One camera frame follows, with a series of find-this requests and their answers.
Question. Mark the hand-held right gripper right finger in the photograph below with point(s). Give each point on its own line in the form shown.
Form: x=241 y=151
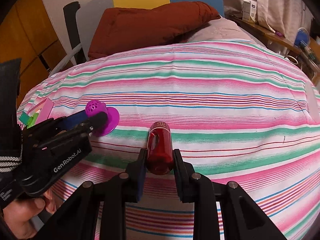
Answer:
x=180 y=177

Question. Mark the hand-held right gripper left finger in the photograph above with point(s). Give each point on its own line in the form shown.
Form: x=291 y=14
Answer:
x=140 y=177

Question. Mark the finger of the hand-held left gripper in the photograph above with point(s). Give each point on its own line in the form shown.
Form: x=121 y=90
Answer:
x=75 y=119
x=96 y=120

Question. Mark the purple plastic strainer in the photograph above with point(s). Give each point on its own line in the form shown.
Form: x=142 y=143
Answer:
x=110 y=120

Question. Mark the white tray with pink rim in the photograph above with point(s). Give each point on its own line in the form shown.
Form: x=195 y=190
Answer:
x=46 y=108

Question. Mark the glossy red bottle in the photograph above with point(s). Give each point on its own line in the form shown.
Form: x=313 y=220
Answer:
x=158 y=150

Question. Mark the teal plastic toy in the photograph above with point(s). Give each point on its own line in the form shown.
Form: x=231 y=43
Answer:
x=24 y=118

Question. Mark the person's left hand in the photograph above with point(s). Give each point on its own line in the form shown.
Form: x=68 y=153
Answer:
x=22 y=212

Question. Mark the pink green striped tablecloth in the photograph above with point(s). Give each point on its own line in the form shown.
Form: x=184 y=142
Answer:
x=187 y=92

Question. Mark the wooden wardrobe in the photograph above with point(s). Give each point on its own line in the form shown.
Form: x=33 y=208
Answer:
x=30 y=30

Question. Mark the rust red cushion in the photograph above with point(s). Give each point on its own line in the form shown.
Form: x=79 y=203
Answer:
x=150 y=27

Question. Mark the pale pink bedsheet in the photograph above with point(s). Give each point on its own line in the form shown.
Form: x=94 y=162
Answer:
x=225 y=30

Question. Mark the wooden bedside shelf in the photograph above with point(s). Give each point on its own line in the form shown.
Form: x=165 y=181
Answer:
x=265 y=31

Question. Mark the small purple item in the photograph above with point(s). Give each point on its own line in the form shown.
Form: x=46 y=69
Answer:
x=279 y=34

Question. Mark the white cardboard box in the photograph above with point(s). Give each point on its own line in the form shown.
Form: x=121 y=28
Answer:
x=250 y=8

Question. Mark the blue white round appliance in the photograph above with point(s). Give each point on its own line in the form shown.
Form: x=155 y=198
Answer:
x=302 y=37

